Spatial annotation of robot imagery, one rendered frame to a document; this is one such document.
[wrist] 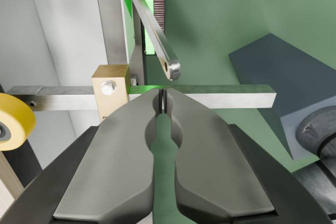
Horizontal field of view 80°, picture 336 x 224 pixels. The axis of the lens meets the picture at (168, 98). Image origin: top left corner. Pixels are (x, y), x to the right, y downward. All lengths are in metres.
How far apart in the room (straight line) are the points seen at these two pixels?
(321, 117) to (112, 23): 0.67
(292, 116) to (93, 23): 0.66
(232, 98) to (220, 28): 0.87
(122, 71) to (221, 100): 0.17
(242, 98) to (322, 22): 1.13
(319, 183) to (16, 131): 0.70
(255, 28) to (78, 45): 0.96
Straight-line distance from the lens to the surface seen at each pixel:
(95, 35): 0.54
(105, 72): 0.33
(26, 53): 0.52
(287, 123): 0.80
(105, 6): 0.43
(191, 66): 1.23
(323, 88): 0.85
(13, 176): 0.48
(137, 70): 0.46
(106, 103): 0.33
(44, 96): 0.37
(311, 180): 0.73
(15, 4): 0.52
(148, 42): 0.44
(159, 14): 0.42
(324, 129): 0.79
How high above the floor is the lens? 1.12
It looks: 58 degrees down
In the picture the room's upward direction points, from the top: 176 degrees clockwise
